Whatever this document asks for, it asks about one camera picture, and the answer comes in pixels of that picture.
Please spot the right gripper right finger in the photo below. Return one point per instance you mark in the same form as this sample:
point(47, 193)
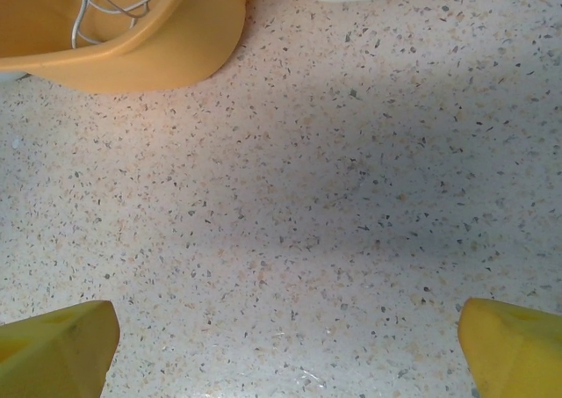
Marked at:
point(516, 354)

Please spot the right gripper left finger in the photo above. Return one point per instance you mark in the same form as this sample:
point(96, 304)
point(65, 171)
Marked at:
point(52, 354)

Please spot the orange plastic bin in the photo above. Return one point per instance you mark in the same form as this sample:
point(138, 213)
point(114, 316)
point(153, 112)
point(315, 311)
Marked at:
point(184, 42)

